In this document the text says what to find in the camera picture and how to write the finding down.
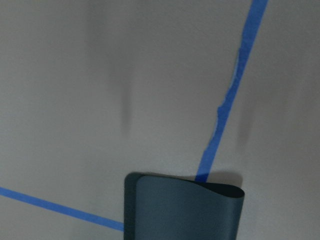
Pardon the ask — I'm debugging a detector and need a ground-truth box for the black folded mouse pad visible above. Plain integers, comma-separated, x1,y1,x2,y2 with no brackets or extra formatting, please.
123,172,245,240

